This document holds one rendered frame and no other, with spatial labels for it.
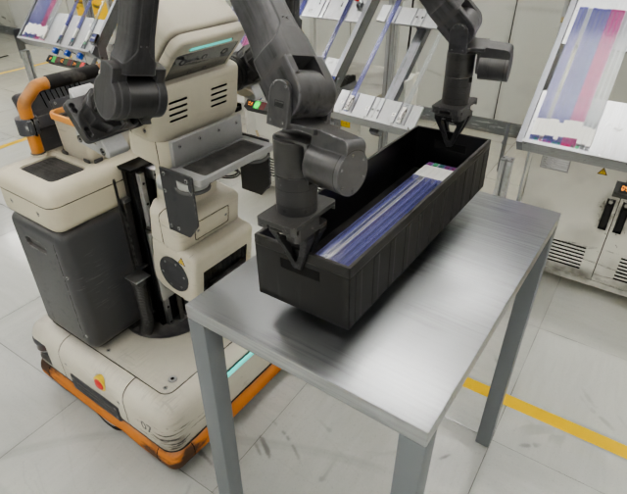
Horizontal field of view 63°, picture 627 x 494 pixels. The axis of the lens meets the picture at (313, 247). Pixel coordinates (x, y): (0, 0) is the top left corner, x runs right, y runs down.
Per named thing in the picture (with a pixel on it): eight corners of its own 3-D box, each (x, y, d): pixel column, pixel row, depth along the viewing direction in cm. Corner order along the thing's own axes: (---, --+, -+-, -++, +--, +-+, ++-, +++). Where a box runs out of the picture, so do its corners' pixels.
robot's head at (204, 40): (109, 38, 106) (130, -19, 95) (185, 23, 120) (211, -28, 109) (151, 94, 106) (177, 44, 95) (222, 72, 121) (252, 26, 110)
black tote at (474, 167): (412, 170, 123) (416, 124, 117) (483, 186, 115) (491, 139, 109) (259, 291, 84) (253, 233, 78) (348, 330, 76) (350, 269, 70)
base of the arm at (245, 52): (253, 48, 133) (220, 57, 125) (271, 30, 128) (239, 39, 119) (269, 78, 135) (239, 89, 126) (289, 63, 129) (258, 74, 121)
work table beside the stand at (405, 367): (227, 544, 132) (184, 304, 88) (365, 374, 180) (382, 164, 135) (382, 668, 110) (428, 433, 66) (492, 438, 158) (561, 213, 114)
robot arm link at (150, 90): (125, 88, 98) (98, 88, 94) (148, 61, 91) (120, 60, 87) (141, 133, 98) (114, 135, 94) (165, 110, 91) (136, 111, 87)
